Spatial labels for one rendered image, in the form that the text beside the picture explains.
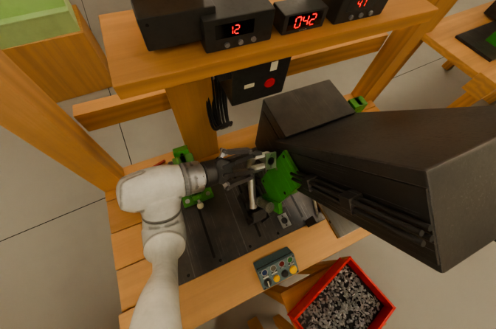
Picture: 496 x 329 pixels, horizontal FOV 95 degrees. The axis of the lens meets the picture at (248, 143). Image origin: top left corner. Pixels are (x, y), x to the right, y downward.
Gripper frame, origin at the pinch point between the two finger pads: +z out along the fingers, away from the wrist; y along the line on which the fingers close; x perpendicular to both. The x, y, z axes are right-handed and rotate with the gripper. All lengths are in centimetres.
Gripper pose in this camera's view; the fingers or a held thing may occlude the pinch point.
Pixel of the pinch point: (261, 160)
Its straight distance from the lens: 74.4
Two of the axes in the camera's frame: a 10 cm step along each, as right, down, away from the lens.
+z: 8.7, -1.7, 4.7
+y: -0.5, -9.7, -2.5
